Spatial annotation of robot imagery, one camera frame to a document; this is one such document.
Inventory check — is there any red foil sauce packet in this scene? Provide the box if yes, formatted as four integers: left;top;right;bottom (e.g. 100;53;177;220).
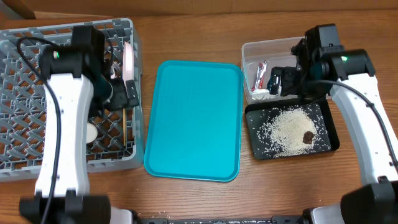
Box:
251;60;268;93

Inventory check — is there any clear plastic waste bin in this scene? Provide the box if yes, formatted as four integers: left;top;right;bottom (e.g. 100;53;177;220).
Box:
241;37;302;105

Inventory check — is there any grey plastic dish rack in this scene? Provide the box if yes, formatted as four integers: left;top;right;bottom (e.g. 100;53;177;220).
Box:
1;18;145;182

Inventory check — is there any teal plastic tray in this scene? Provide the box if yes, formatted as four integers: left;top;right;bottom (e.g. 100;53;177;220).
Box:
144;60;243;182

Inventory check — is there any black food waste tray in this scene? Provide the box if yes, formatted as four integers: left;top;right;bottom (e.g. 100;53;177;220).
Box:
244;98;340;161

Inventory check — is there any white paper cup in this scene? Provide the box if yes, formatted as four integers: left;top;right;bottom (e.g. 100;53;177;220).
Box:
86;123;98;144

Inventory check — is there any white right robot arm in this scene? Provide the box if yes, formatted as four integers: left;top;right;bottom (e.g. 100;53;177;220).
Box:
267;24;397;224

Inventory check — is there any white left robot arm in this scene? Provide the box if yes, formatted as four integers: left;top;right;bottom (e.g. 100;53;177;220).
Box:
19;26;139;223

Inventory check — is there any wooden chopstick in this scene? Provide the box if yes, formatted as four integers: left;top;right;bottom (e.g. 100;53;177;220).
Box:
122;109;127;147

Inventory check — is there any brown food scrap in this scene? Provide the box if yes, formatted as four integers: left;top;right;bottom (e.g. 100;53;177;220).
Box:
302;131;315;144

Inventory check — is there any white napkin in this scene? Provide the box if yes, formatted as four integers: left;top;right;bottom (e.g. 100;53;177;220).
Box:
251;89;276;101

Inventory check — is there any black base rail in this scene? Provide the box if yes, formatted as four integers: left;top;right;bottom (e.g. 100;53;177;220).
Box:
110;209;309;224

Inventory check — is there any large white plate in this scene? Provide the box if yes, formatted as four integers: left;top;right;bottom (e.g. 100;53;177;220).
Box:
122;42;134;86

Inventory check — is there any pile of white rice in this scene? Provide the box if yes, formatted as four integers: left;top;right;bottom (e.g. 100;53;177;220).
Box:
255;106;332;158

